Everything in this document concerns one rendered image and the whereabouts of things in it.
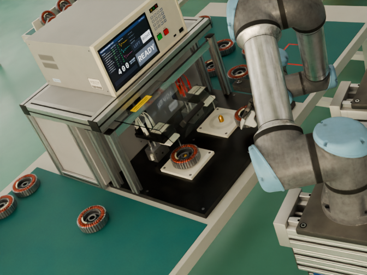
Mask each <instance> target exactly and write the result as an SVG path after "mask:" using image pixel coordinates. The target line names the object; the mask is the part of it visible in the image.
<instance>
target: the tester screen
mask: <svg viewBox="0 0 367 275"><path fill-rule="evenodd" d="M148 29H149V26H148V24H147V21H146V18H145V15H144V16H142V17H141V18H140V19H139V20H138V21H136V22H135V23H134V24H132V25H131V26H130V27H129V28H128V29H127V30H125V31H124V32H123V33H122V34H121V35H119V36H118V37H117V38H116V39H115V40H113V41H112V42H111V43H110V44H109V45H108V46H106V47H105V48H104V49H103V50H102V51H100V52H99V53H100V55H101V57H102V60H103V62H104V64H105V66H106V68H107V71H108V73H109V75H110V77H111V79H112V81H113V84H114V86H115V88H116V89H118V88H119V87H120V86H121V85H122V84H123V83H125V82H126V81H127V80H128V79H129V78H130V77H131V76H132V75H133V74H134V73H136V72H137V71H138V70H139V69H140V68H141V67H142V66H143V65H144V64H145V63H146V62H148V61H149V60H150V59H151V58H152V57H153V56H154V55H155V54H156V53H157V52H158V50H157V52H156V53H155V54H153V55H152V56H151V57H150V58H149V59H148V60H147V61H146V62H145V63H144V64H142V65H141V66H140V65H139V63H138V60H137V58H136V56H135V55H136V54H137V53H138V52H139V51H140V50H141V49H142V48H143V47H144V46H146V45H147V44H148V43H149V42H150V41H151V40H152V39H153V36H152V37H151V38H149V39H148V40H147V41H146V42H145V43H143V44H142V46H140V47H139V48H138V49H137V50H135V51H134V50H133V48H132V46H131V44H132V43H134V42H135V41H136V40H137V39H138V38H139V37H141V36H142V35H143V34H144V33H145V32H146V31H147V30H148ZM149 30H150V29H149ZM150 32H151V31H150ZM151 35H152V34H151ZM127 61H128V63H129V65H130V67H129V68H128V69H127V70H126V71H125V72H124V73H123V74H122V75H120V76H119V74H118V72H117V70H118V69H119V68H121V67H122V66H123V65H124V64H125V63H126V62H127ZM135 64H137V66H138V67H137V68H136V70H135V71H134V72H132V73H131V74H130V75H129V76H128V77H126V78H125V79H124V80H123V81H122V82H121V83H120V84H119V85H118V86H117V87H116V85H115V82H116V81H117V80H118V79H119V78H121V77H122V76H123V75H124V74H125V73H126V72H128V71H129V70H130V69H131V68H132V67H133V66H134V65H135Z"/></svg>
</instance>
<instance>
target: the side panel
mask: <svg viewBox="0 0 367 275"><path fill-rule="evenodd" d="M25 116H26V117H27V119H28V121H29V122H30V124H31V126H32V128H33V129H34V131H35V133H36V134H37V136H38V138H39V140H40V141H41V143H42V144H43V146H44V148H45V150H46V151H47V153H48V155H49V156H50V158H51V160H52V162H53V163H54V165H55V167H56V169H57V170H58V172H59V173H60V175H63V176H66V177H69V178H72V179H74V180H77V181H80V182H83V183H86V184H89V185H92V186H95V187H98V188H101V189H104V190H106V189H107V187H109V186H110V185H109V184H107V185H106V184H105V183H104V182H103V180H102V178H101V176H100V174H99V172H98V170H97V168H96V166H95V165H94V163H93V161H92V159H91V157H90V155H89V153H88V151H87V149H86V148H85V146H84V144H83V142H82V140H81V138H80V136H79V134H78V132H77V131H76V129H75V127H74V126H72V125H68V124H63V123H59V122H55V121H51V120H48V119H43V118H39V117H34V116H30V115H25Z"/></svg>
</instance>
